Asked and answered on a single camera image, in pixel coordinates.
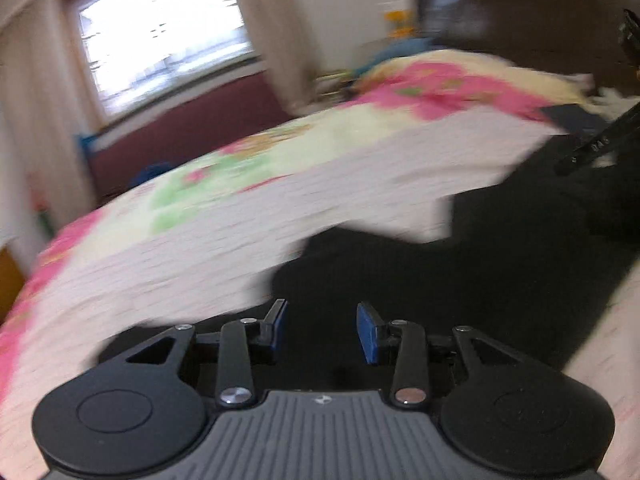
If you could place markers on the wooden bedside cabinet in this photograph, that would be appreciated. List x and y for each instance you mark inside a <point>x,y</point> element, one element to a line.
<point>10,285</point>

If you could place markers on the blue cloth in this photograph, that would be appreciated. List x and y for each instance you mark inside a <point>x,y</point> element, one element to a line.
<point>400,50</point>

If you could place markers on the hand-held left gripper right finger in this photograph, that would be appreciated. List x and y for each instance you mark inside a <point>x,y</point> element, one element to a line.
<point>367,332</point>

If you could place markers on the blue round object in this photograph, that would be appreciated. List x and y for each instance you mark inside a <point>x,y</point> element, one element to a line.
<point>150,172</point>

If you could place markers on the dark flat item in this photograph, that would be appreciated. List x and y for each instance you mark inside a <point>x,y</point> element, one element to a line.
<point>575,117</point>

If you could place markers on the beige curtain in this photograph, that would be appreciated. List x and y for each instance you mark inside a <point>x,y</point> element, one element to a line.
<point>40,110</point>
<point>280,35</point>

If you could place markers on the black pants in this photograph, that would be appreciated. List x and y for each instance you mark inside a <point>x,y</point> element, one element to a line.
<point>450,270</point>

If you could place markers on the window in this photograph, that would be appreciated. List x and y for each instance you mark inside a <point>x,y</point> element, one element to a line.
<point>160,25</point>

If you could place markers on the dark wooden headboard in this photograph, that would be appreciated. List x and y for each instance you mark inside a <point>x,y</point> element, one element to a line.
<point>540,10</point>

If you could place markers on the yellow item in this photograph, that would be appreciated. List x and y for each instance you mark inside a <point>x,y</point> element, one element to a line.
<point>400,22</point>

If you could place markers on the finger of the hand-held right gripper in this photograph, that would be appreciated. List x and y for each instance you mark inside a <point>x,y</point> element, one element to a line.
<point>597,146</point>
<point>631,35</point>

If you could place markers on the red green item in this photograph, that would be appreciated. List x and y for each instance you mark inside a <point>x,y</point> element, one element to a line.
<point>44,210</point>

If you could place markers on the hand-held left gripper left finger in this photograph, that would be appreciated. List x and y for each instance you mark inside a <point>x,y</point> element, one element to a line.
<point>277,330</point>

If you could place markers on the floral printed bed sheet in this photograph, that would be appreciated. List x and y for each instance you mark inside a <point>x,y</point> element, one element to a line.
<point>200,240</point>

